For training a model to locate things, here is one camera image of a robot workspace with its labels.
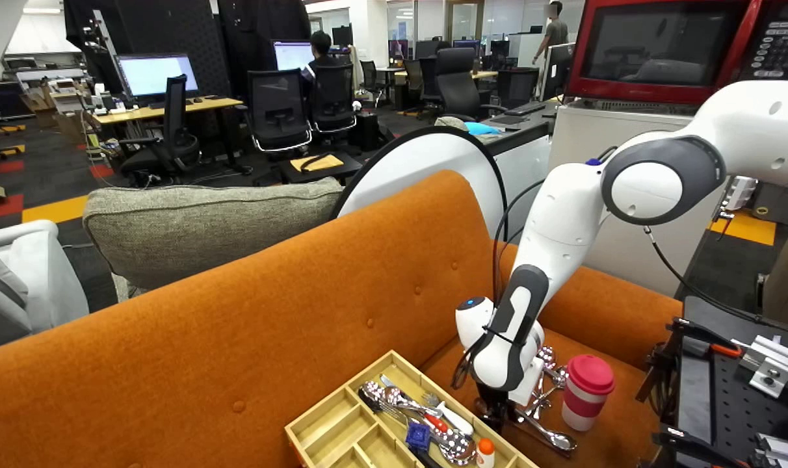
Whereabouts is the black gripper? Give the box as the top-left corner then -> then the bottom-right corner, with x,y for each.
477,385 -> 512,435

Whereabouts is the blue handled tool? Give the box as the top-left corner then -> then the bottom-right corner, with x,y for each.
404,422 -> 440,463

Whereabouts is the small lit computer monitor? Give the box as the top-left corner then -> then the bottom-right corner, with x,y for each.
271,38 -> 312,74

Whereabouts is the black clamp orange handle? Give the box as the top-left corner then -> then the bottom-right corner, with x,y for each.
668,318 -> 747,362

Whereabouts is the grey fabric cushion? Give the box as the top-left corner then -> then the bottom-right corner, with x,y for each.
80,176 -> 349,294

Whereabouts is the black office chair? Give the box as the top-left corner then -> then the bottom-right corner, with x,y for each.
245,67 -> 314,158
431,43 -> 486,115
305,52 -> 362,137
118,72 -> 205,185

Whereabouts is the silver cutlery pile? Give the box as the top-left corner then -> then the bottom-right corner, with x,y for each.
360,376 -> 430,419

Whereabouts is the yellow flat box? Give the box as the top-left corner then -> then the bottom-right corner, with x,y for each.
286,150 -> 349,176

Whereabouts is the grey storage box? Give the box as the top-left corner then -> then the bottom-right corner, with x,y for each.
750,185 -> 788,225

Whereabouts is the silver metal bracket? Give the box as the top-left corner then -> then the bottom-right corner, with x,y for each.
738,332 -> 788,401

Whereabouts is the orange fabric sofa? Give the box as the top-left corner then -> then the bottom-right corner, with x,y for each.
0,168 -> 687,468

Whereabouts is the small white bottle orange cap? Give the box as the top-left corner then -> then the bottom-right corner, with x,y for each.
473,436 -> 499,468

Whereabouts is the black perforated mounting rig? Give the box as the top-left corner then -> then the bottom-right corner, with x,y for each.
637,294 -> 788,468

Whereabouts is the white cup with red lid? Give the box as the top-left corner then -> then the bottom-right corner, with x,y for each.
560,350 -> 620,435

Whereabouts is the silver metal spoon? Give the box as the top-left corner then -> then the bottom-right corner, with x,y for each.
531,379 -> 569,412
517,412 -> 581,455
533,344 -> 569,385

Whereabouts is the round white reflector black rim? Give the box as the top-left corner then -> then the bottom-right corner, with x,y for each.
332,128 -> 511,245

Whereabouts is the wooden cutlery tray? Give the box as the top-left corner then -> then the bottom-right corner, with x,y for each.
284,347 -> 537,468

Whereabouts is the red microwave oven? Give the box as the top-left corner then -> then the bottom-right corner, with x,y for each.
565,0 -> 788,111

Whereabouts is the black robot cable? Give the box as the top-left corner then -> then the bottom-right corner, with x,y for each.
643,225 -> 700,302

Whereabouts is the large lit computer monitor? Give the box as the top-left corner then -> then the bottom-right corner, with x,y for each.
114,52 -> 204,102

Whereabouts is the wooden office desk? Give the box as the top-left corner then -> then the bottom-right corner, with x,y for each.
89,97 -> 247,128

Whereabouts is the standing person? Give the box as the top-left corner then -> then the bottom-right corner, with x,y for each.
533,0 -> 573,58

